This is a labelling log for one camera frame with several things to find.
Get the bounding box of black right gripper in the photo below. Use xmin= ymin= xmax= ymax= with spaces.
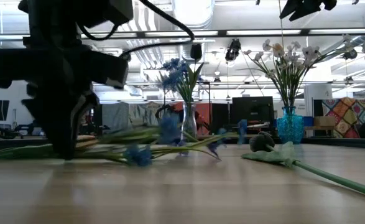
xmin=279 ymin=0 xmax=338 ymax=22

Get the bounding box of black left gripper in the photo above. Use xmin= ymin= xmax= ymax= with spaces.
xmin=0 ymin=45 xmax=130 ymax=160

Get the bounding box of white artificial flower spray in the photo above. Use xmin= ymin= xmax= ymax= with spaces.
xmin=286 ymin=33 xmax=365 ymax=108
xmin=243 ymin=39 xmax=292 ymax=108

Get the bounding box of cream artificial tulip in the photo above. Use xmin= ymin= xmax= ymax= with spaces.
xmin=240 ymin=131 xmax=365 ymax=201
xmin=272 ymin=42 xmax=290 ymax=108

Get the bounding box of blue artificial flower spray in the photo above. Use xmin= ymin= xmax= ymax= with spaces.
xmin=159 ymin=57 xmax=201 ymax=141
xmin=0 ymin=114 xmax=249 ymax=168

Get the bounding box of dark artificial tulip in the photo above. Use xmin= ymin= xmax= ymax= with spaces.
xmin=185 ymin=43 xmax=205 ymax=105

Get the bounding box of clear glass vase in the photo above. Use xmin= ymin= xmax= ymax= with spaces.
xmin=180 ymin=101 xmax=199 ymax=143

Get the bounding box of blue glass vase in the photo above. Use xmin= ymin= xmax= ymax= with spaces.
xmin=276 ymin=106 xmax=305 ymax=145

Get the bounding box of white column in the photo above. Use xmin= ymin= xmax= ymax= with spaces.
xmin=303 ymin=83 xmax=334 ymax=118

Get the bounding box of cardboard box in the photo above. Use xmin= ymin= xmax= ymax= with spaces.
xmin=313 ymin=115 xmax=336 ymax=128

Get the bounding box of colourful patchwork quilt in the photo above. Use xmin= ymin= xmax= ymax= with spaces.
xmin=321 ymin=96 xmax=365 ymax=139

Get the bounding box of orange partition panel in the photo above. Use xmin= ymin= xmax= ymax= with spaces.
xmin=169 ymin=101 xmax=213 ymax=136

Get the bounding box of black ceiling camera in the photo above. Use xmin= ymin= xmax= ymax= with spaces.
xmin=343 ymin=49 xmax=358 ymax=60

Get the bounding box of black overhead camera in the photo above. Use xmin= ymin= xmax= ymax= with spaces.
xmin=224 ymin=38 xmax=242 ymax=62

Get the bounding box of silver ventilation duct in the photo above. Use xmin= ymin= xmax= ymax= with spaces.
xmin=172 ymin=0 xmax=216 ymax=29

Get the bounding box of black camera cable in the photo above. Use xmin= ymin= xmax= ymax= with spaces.
xmin=76 ymin=0 xmax=196 ymax=60

